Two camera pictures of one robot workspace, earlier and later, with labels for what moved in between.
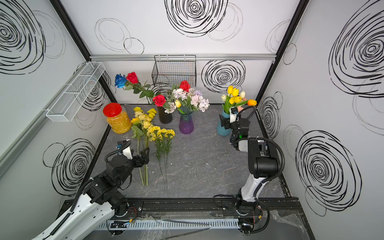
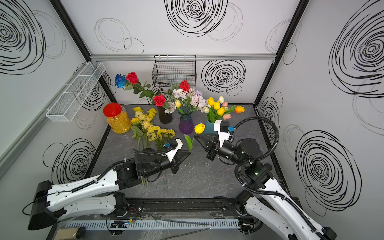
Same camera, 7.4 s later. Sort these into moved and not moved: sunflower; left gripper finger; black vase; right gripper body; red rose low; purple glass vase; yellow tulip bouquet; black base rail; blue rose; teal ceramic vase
Moved: teal ceramic vase; right gripper body; left gripper finger; yellow tulip bouquet
Not moved: purple glass vase; black base rail; blue rose; red rose low; sunflower; black vase
